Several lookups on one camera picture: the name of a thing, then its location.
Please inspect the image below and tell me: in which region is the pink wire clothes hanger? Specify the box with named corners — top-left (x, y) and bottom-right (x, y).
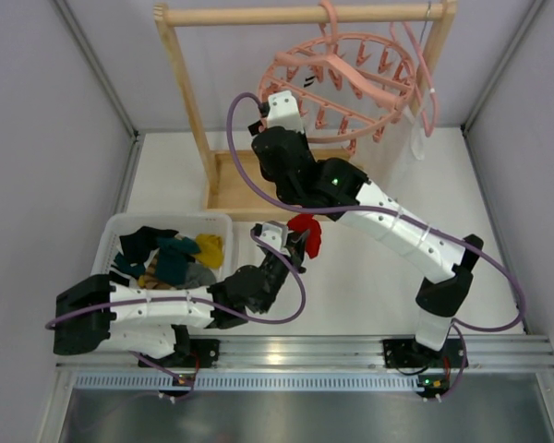
top-left (402, 21), bottom-right (439, 138)

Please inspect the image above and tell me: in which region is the brown striped sock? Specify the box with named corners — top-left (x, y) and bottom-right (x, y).
top-left (137, 257), bottom-right (173, 290)

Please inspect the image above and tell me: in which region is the white plastic basket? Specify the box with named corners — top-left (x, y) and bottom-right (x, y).
top-left (91, 213), bottom-right (234, 305)

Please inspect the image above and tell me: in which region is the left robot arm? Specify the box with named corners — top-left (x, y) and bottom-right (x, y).
top-left (45, 222), bottom-right (310, 360)

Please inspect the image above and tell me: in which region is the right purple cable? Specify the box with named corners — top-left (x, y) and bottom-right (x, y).
top-left (226, 91), bottom-right (528, 402)

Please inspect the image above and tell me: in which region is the aluminium mounting rail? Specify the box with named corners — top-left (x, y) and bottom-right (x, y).
top-left (54, 334), bottom-right (554, 370)

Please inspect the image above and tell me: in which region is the grey sock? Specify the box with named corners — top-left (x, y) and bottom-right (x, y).
top-left (183, 262), bottom-right (217, 289)

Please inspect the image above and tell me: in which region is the red sock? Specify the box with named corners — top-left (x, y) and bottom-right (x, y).
top-left (287, 214), bottom-right (322, 259)

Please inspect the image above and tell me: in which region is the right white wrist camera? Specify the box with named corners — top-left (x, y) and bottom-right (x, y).
top-left (248, 90), bottom-right (305, 137)

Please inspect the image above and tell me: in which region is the wooden clothes rack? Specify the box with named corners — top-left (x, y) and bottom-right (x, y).
top-left (153, 1), bottom-right (457, 222)

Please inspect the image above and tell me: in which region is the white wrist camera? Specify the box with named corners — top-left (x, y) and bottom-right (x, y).
top-left (248, 90), bottom-right (305, 137)
top-left (251, 221), bottom-right (289, 254)

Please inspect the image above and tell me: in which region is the yellow sock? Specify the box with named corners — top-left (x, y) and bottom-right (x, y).
top-left (194, 233), bottom-right (224, 269)

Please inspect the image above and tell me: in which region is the white slotted cable duct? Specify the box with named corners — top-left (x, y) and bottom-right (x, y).
top-left (74, 372), bottom-right (441, 392)

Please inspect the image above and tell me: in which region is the black sock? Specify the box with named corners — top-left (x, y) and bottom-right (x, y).
top-left (114, 226), bottom-right (178, 280)

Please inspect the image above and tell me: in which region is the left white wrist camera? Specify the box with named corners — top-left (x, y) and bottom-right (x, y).
top-left (251, 221), bottom-right (289, 254)

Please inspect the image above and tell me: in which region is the white cloth garment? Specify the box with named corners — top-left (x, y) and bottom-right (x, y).
top-left (396, 108), bottom-right (425, 161)

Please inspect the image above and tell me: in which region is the white sock with stripes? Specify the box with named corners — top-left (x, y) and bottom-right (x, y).
top-left (303, 66), bottom-right (324, 90)

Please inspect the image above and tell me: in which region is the pink round clip hanger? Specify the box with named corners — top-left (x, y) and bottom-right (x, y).
top-left (257, 1), bottom-right (418, 153)

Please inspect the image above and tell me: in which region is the dark teal sock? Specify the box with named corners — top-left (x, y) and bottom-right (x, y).
top-left (113, 235), bottom-right (199, 282)

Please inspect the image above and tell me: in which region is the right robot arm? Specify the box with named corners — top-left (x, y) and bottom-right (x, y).
top-left (251, 126), bottom-right (484, 356)

